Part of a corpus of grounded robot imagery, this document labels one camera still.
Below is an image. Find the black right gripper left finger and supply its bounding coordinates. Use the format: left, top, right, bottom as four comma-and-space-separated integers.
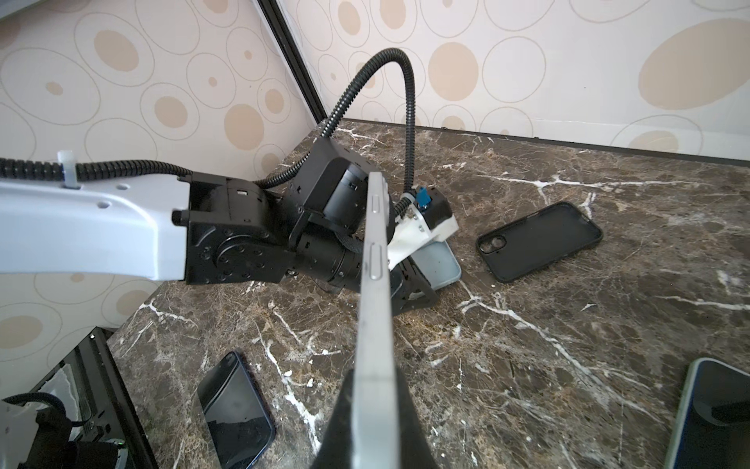
311, 369, 355, 469

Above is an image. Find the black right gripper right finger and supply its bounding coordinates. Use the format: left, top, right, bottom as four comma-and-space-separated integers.
396, 369, 439, 469

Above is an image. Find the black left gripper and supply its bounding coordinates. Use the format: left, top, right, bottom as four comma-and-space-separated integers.
327, 257, 441, 318

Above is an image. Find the light blue phone case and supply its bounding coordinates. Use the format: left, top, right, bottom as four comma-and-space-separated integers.
411, 242, 462, 290

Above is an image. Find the black smartphone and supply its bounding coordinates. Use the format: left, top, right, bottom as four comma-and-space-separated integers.
197, 351, 277, 469
351, 172, 400, 468

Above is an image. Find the light blue cased phone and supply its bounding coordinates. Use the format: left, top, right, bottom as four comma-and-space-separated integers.
664, 358, 749, 468

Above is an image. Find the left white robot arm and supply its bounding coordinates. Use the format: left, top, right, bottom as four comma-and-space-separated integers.
1, 139, 373, 291

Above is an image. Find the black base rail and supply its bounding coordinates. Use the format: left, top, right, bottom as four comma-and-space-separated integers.
1, 328, 158, 468

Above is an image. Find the black vertical frame post left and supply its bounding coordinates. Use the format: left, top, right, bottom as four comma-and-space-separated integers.
258, 0, 327, 123

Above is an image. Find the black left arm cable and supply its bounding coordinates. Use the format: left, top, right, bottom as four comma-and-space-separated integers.
0, 48, 418, 218

